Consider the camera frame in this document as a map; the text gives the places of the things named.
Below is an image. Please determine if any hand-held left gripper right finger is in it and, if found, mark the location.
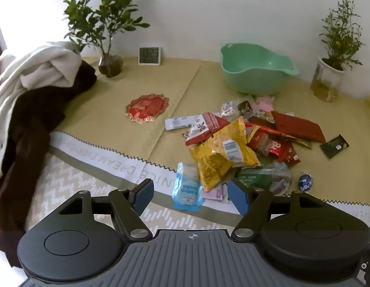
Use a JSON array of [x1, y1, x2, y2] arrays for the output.
[[227, 178, 338, 242]]

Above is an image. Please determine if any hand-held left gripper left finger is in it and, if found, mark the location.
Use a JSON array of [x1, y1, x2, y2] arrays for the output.
[[48, 178, 156, 242]]

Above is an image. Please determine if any red packet with white print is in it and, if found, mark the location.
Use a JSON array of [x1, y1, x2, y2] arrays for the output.
[[268, 139, 301, 167]]

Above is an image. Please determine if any red gold stick packet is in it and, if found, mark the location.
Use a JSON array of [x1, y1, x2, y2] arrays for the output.
[[246, 121, 312, 150]]

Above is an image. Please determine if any long white blue packet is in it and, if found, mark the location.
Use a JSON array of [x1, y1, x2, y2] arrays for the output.
[[165, 115, 203, 131]]

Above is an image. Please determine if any red white snack packet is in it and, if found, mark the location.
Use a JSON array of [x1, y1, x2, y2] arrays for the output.
[[185, 112, 230, 147]]

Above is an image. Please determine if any small dark brown packet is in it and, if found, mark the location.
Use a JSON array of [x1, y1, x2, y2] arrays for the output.
[[237, 100, 253, 117]]

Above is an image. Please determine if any pink snack packet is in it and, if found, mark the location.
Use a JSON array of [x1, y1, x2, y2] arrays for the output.
[[255, 96, 276, 112]]

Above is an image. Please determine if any small black packet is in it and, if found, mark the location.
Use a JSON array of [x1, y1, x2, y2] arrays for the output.
[[320, 134, 349, 159]]

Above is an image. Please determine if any green plastic bowl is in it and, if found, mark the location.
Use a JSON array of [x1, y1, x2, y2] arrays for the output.
[[220, 43, 300, 94]]

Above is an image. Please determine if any pale pink packet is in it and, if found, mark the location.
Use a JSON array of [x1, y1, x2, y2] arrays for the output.
[[201, 184, 229, 202]]

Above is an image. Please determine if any blue white snack packet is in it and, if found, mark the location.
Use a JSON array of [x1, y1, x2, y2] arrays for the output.
[[172, 162, 204, 212]]

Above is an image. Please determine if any yellow snack bag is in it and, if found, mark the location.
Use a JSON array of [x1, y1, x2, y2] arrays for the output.
[[189, 116, 261, 193]]

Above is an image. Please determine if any yellow woven table mat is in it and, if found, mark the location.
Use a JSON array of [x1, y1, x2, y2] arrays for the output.
[[50, 55, 370, 208]]

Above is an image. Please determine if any white patterned tablecloth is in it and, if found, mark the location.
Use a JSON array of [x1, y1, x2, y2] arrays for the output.
[[22, 132, 370, 240]]

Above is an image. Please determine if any blue foil candy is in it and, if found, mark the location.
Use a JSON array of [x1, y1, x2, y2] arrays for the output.
[[298, 172, 314, 191]]

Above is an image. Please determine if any green white snack packet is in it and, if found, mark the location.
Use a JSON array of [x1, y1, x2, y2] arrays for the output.
[[251, 110, 276, 124]]

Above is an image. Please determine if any red lace doily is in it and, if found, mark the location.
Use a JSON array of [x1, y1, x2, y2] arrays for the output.
[[126, 94, 170, 124]]

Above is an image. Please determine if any silver round packet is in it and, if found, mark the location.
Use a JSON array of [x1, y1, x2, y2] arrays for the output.
[[221, 101, 240, 117]]

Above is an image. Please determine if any leafy plant in glass vase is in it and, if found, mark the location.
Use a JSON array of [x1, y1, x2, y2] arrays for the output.
[[63, 0, 151, 78]]

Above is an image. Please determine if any dark brown garment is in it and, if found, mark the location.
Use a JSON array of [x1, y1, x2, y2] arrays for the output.
[[0, 61, 97, 268]]

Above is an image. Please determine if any white digital clock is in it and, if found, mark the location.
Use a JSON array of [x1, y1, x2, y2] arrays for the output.
[[139, 47, 162, 66]]

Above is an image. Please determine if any plant in white pot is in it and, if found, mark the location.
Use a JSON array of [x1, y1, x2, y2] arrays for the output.
[[311, 0, 365, 103]]

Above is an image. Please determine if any white cloth garment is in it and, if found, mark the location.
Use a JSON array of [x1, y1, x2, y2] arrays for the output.
[[0, 40, 83, 186]]

